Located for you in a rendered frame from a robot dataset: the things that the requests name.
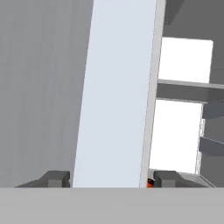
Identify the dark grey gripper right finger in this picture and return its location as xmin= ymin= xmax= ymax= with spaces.
xmin=153 ymin=170 xmax=216 ymax=189

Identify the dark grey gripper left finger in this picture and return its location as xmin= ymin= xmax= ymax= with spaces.
xmin=15 ymin=170 xmax=71 ymax=189

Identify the grey fridge shelf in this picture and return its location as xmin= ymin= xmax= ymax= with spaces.
xmin=156 ymin=79 xmax=224 ymax=103

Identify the grey fridge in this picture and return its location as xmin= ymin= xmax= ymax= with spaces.
xmin=139 ymin=0 xmax=224 ymax=189

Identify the grey fridge door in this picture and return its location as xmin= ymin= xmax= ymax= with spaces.
xmin=72 ymin=0 xmax=166 ymax=189

